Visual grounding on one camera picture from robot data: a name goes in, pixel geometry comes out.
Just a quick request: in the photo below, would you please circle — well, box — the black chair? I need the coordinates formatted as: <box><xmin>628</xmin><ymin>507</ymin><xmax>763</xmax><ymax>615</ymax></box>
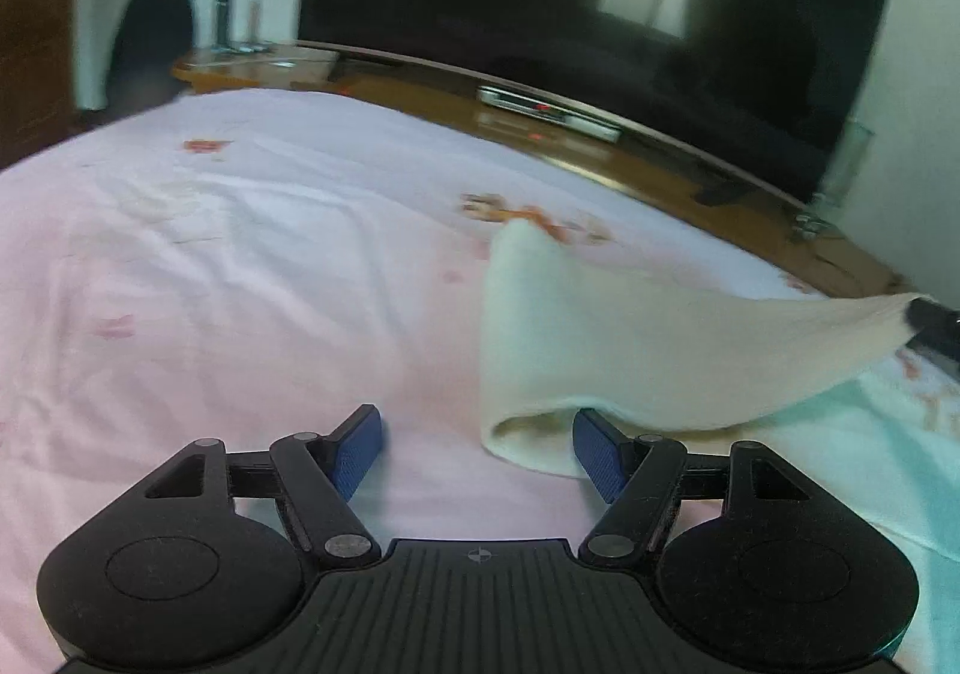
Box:
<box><xmin>103</xmin><ymin>0</ymin><xmax>197</xmax><ymax>114</ymax></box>

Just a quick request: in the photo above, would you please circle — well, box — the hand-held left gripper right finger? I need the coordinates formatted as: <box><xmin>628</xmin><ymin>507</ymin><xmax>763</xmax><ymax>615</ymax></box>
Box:
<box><xmin>573</xmin><ymin>409</ymin><xmax>815</xmax><ymax>567</ymax></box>

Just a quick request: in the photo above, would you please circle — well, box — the silver set-top box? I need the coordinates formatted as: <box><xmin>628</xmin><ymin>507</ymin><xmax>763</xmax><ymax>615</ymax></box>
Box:
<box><xmin>478</xmin><ymin>85</ymin><xmax>625</xmax><ymax>141</ymax></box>

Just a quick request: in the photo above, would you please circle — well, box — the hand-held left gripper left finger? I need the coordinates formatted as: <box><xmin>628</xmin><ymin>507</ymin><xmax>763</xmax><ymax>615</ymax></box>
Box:
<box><xmin>142</xmin><ymin>404</ymin><xmax>385</xmax><ymax>567</ymax></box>

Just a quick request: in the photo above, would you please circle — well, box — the pink floral bed sheet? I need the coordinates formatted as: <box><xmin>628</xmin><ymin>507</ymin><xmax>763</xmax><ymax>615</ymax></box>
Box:
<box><xmin>0</xmin><ymin>87</ymin><xmax>960</xmax><ymax>674</ymax></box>

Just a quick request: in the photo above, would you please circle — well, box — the clear plastic container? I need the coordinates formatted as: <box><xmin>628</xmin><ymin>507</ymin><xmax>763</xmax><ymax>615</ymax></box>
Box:
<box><xmin>821</xmin><ymin>119</ymin><xmax>877</xmax><ymax>210</ymax></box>

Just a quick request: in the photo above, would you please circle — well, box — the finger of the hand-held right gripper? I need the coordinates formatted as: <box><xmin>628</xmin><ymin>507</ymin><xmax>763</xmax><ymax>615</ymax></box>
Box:
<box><xmin>904</xmin><ymin>297</ymin><xmax>960</xmax><ymax>366</ymax></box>

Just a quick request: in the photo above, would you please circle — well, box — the brown wooden wardrobe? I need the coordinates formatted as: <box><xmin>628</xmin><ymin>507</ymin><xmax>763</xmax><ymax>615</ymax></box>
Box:
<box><xmin>0</xmin><ymin>0</ymin><xmax>85</xmax><ymax>166</ymax></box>

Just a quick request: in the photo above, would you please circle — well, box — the wooden television stand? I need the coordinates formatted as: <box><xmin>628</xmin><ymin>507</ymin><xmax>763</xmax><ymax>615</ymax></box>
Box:
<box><xmin>171</xmin><ymin>40</ymin><xmax>925</xmax><ymax>298</ymax></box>

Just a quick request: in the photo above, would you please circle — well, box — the cream small garment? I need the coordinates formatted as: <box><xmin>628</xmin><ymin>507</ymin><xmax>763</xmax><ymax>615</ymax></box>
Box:
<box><xmin>478</xmin><ymin>220</ymin><xmax>935</xmax><ymax>481</ymax></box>

